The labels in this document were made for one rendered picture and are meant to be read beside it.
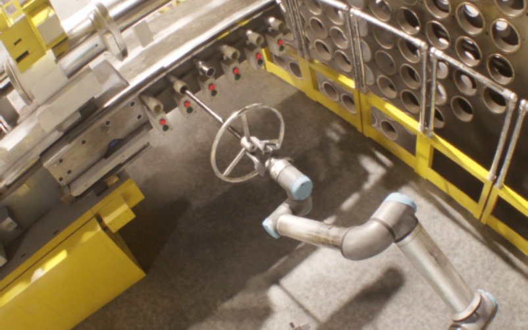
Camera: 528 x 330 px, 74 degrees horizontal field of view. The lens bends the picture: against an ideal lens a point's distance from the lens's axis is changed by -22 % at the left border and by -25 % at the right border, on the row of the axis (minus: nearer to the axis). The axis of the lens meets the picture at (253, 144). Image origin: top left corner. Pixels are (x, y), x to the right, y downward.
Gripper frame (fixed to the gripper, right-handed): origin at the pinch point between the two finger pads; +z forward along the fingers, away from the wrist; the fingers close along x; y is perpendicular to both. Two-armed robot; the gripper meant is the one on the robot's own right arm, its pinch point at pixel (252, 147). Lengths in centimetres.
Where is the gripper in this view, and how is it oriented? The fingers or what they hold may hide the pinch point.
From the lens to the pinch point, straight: 193.9
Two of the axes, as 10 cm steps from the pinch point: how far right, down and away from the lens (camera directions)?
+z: -6.0, -4.9, 6.3
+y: -7.6, 0.8, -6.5
